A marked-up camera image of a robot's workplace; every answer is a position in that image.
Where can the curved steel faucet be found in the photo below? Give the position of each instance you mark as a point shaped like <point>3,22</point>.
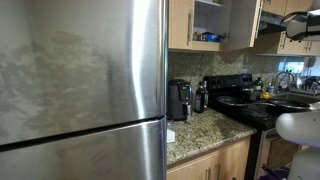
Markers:
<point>283,74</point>

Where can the green bottle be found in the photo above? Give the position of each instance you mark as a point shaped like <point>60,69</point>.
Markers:
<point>258,83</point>

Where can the yellow sponge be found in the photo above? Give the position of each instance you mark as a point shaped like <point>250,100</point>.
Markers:
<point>266,95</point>

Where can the blue dish soap bottle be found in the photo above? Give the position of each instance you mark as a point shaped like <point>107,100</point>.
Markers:
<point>270,89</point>

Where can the light wood base cabinet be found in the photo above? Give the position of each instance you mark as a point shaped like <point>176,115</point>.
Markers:
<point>216,163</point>

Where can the black coil burner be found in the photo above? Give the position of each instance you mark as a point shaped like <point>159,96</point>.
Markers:
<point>256,113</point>

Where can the bright window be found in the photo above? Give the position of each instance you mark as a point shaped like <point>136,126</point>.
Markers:
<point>293,66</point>

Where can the dark olive oil bottle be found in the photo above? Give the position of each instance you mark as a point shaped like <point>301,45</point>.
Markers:
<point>199,98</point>

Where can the dish rack with dishes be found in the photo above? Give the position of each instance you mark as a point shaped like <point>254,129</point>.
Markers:
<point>310,84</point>

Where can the two-door wooden wall cabinet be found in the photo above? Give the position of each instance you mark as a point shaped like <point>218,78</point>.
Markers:
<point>210,16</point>

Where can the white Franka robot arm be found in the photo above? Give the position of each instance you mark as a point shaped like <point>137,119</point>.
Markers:
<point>300,128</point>

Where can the black electric stove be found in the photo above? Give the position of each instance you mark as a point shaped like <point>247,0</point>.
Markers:
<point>233,85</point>

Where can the large black pan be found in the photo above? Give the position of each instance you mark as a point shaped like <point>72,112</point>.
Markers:
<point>290,104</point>

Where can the stainless steel refrigerator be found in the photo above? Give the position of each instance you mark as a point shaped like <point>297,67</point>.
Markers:
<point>83,83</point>

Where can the dark grey air fryer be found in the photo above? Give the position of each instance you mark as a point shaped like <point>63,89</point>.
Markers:
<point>178,100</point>

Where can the kitchen sink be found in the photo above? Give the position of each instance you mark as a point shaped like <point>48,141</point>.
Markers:
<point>296,97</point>

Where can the black range hood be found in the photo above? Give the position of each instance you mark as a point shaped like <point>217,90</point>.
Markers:
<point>271,21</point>

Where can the dark package with yellow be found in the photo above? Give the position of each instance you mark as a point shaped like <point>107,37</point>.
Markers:
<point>197,36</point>

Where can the blue box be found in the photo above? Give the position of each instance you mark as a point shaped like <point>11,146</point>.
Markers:
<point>211,37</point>

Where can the light wood cabinet door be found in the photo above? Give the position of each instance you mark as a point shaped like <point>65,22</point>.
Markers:
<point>178,23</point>
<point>243,23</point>

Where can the black frying pan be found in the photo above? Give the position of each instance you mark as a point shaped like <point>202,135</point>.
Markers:
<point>231,100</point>

